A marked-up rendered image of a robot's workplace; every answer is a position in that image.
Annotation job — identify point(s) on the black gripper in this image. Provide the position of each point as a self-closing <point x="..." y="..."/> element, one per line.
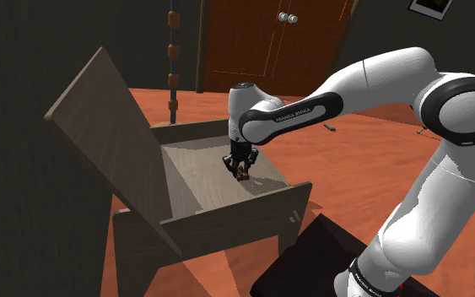
<point x="241" y="151"/>

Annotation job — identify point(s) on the small dark brown object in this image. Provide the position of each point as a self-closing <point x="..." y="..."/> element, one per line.
<point x="243" y="175"/>

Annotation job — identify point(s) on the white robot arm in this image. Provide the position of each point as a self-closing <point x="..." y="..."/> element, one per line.
<point x="418" y="222"/>

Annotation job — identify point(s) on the brown wooden double door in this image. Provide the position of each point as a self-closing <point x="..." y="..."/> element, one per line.
<point x="245" y="41"/>

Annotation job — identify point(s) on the black pole with brown beads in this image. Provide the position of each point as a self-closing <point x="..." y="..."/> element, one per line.
<point x="173" y="61"/>

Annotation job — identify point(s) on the dark robot stand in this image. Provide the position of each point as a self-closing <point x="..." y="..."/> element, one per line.
<point x="311" y="263"/>

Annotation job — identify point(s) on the grey wooden desk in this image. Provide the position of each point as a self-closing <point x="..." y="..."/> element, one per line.
<point x="109" y="135"/>

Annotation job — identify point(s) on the white framed wall picture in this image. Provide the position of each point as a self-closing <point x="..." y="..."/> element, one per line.
<point x="430" y="6"/>

